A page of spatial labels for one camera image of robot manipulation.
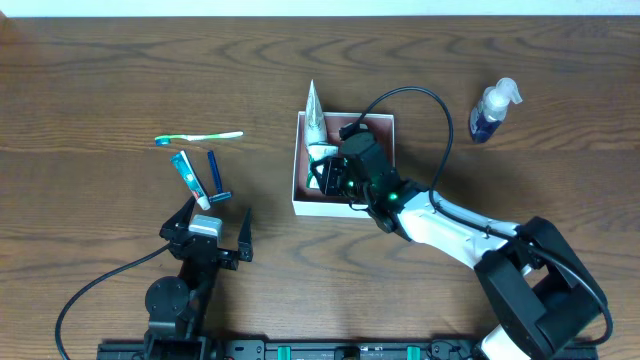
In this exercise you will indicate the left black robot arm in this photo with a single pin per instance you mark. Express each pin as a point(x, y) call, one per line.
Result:
point(177, 305)

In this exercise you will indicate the white box pink interior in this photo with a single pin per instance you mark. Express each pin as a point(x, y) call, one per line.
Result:
point(311, 202)

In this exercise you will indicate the teal toothpaste tube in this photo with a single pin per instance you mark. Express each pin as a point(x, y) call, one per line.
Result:
point(183, 165)

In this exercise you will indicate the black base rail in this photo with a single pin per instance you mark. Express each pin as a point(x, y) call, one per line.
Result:
point(267, 350)

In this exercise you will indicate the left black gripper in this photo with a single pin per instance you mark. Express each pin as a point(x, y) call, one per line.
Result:
point(201, 245)

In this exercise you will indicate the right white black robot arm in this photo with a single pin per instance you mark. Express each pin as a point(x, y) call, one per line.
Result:
point(540, 291)

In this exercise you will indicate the green white toothbrush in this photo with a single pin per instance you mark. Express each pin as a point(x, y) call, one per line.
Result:
point(163, 140)

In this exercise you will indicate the white lotion tube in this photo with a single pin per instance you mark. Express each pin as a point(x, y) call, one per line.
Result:
point(315, 131)

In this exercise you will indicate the green white packet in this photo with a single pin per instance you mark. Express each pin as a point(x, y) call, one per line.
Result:
point(317, 152)

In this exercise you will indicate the blue disposable razor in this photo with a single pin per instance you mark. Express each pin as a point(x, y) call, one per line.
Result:
point(221, 194)

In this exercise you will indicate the blue pump bottle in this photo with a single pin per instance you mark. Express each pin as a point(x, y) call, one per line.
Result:
point(491, 110)

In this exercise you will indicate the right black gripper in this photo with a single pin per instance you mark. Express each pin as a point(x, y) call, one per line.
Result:
point(331, 175)

